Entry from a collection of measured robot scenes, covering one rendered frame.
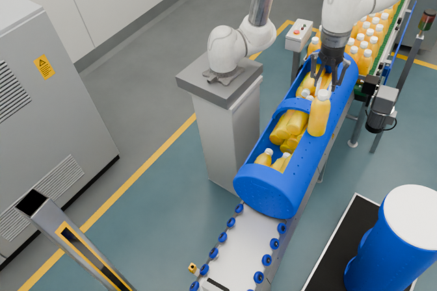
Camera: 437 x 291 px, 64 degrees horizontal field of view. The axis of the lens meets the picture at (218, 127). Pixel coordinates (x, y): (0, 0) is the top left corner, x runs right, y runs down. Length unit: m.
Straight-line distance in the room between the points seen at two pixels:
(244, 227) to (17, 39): 1.52
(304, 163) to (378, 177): 1.55
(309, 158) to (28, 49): 1.60
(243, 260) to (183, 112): 2.03
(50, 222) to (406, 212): 1.29
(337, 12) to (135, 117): 2.59
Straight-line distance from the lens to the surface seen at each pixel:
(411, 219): 1.61
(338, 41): 1.14
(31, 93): 2.32
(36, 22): 2.21
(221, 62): 1.86
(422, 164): 3.14
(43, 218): 0.93
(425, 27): 2.27
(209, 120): 2.14
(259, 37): 1.87
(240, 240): 1.57
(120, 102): 3.59
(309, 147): 1.49
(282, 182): 1.36
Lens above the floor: 2.38
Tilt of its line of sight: 50 degrees down
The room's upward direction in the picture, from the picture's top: 8 degrees counter-clockwise
